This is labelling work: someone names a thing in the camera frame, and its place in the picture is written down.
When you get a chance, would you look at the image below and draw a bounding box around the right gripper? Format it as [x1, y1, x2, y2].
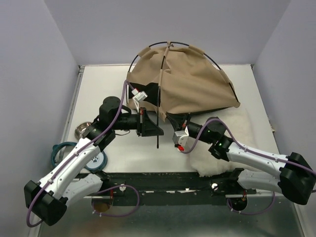
[165, 113, 213, 144]

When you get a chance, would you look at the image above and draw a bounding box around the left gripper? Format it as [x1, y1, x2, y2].
[112, 107, 164, 136]

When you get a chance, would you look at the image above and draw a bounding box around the beige pet tent fabric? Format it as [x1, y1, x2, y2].
[127, 40, 241, 123]

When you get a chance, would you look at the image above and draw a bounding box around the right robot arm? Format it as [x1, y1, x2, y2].
[166, 113, 316, 205]

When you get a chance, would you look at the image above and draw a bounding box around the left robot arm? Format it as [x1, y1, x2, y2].
[24, 96, 164, 227]

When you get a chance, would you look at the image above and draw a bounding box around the steel pet bowl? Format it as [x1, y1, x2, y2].
[74, 121, 92, 140]

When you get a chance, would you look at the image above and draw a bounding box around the white fluffy pillow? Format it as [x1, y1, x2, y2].
[186, 106, 278, 176]

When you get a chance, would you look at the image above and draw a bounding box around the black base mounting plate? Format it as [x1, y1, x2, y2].
[93, 171, 256, 206]

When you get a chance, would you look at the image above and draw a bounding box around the teal double bowl stand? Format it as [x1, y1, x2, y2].
[50, 142, 109, 173]

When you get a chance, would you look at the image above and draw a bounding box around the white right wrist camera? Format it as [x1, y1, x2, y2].
[172, 127, 189, 152]

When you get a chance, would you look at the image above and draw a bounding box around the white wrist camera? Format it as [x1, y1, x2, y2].
[172, 127, 189, 152]
[132, 88, 148, 111]

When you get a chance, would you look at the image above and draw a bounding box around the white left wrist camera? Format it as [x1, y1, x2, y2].
[132, 88, 148, 111]

